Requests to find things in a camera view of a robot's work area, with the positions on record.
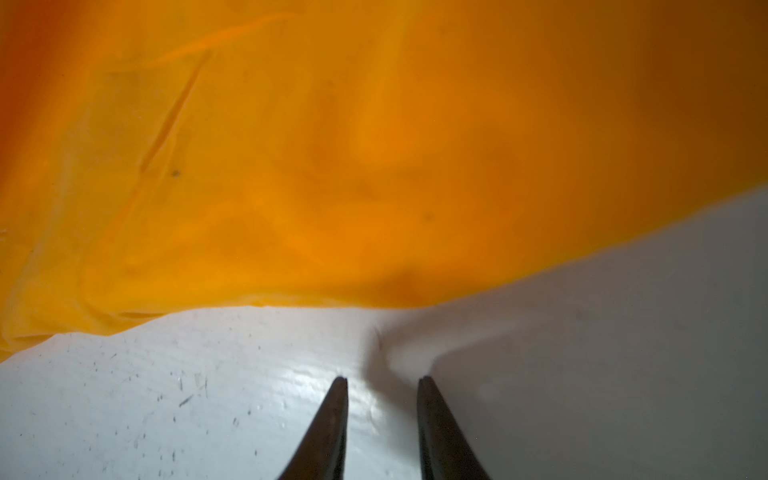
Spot orange shorts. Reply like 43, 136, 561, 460
1, 1, 767, 358

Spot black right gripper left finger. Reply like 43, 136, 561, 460
278, 376, 349, 480

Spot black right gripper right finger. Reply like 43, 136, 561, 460
417, 376, 490, 480

